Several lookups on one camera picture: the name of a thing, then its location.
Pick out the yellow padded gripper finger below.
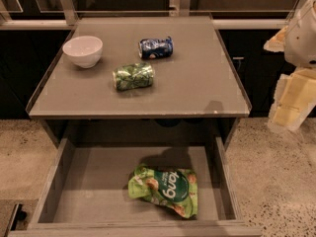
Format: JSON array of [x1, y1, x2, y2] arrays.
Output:
[[264, 27, 287, 52], [268, 67, 316, 132]]

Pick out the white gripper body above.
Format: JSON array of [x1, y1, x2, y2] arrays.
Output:
[[284, 0, 316, 68]]

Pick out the green rice chip bag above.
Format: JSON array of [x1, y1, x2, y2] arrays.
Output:
[[128, 164, 198, 218]]

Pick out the grey counter cabinet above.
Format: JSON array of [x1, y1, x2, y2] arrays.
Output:
[[25, 15, 253, 150]]

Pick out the open grey top drawer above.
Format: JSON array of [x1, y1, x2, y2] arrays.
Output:
[[8, 138, 261, 237]]

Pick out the blue crushed soda can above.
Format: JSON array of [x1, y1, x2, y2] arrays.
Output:
[[138, 37, 174, 59]]

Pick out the green crushed soda can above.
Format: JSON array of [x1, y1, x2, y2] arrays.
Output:
[[113, 62, 155, 91]]

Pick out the white ceramic bowl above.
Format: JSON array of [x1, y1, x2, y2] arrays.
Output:
[[62, 36, 103, 68]]

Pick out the metal railing frame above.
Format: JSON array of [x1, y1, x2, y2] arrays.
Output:
[[0, 0, 307, 30]]

